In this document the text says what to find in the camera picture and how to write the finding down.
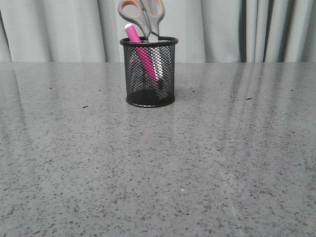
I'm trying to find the black mesh pen holder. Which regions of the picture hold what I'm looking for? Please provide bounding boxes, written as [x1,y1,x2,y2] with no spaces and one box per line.
[120,37,178,108]

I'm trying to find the grey curtain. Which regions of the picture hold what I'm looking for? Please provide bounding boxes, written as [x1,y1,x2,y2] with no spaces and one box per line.
[0,0,316,63]

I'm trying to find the pink marker pen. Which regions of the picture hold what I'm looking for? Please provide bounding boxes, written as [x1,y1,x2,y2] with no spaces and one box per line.
[124,23,161,90]

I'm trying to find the grey orange scissors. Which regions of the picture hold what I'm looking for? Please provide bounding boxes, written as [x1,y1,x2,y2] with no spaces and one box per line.
[118,0,165,39]

